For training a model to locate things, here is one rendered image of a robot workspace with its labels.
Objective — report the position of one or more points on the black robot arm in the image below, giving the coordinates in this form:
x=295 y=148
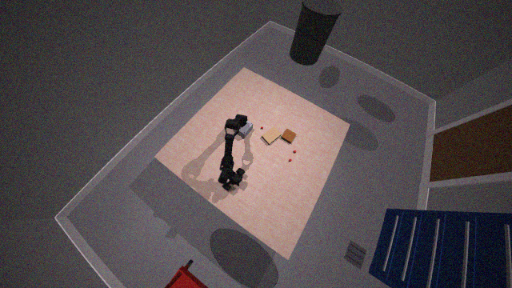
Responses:
x=227 y=162

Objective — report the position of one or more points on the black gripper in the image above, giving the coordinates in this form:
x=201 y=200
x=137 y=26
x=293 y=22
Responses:
x=227 y=186

